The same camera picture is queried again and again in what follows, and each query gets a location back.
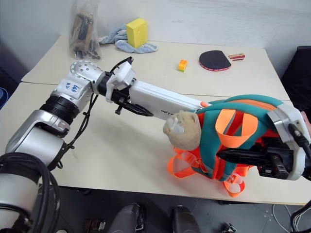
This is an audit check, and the black table tennis paddle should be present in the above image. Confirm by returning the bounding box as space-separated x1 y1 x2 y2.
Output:
198 50 246 72

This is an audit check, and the orange yellow green toy brick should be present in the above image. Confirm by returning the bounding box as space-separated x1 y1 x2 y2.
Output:
177 59 189 73

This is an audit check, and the light blue towel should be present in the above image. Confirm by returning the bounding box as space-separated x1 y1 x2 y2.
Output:
99 25 159 54

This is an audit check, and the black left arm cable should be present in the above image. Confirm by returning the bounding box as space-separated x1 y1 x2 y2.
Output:
0 56 134 233

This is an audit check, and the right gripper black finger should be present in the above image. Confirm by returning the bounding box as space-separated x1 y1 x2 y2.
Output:
216 148 267 159
225 156 267 167

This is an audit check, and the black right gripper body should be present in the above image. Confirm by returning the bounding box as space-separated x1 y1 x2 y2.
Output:
255 137 295 180

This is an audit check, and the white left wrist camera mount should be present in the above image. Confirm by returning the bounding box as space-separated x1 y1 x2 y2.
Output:
104 61 137 104

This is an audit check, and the yellow sponge block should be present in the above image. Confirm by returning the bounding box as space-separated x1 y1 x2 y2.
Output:
125 17 149 49

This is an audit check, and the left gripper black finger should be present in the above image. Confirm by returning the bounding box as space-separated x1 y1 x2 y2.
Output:
124 102 155 117

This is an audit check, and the black chair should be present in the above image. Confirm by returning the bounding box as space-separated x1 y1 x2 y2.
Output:
280 45 311 113

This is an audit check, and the clear plastic bag of parts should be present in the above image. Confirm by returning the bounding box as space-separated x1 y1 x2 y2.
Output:
69 0 102 61

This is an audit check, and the blue round object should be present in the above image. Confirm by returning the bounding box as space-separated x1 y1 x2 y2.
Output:
0 87 9 110

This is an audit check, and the tan plush toy head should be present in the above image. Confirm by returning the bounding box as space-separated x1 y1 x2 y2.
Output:
162 110 203 149

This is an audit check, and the dark rounded shape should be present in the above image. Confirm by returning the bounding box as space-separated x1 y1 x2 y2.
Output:
106 202 147 233
172 205 202 233

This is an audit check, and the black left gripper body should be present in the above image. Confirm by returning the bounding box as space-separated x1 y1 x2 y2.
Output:
111 87 132 115

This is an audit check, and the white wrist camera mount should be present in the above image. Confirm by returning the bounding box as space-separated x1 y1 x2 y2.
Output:
104 61 137 104
266 101 311 182

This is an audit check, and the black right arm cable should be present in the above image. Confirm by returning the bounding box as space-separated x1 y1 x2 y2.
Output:
288 122 311 157

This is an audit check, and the black floor cable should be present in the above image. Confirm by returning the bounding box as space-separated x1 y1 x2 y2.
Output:
290 200 311 229

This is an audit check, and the white floor cable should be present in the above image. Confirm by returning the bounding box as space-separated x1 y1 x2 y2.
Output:
272 203 311 233

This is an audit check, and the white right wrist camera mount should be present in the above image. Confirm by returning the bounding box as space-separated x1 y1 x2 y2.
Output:
266 101 311 182

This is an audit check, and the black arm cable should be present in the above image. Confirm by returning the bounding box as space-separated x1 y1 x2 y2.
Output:
0 56 134 233
288 122 311 157

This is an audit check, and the orange and teal backpack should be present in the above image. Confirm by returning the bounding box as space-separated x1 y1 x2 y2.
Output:
167 94 295 198

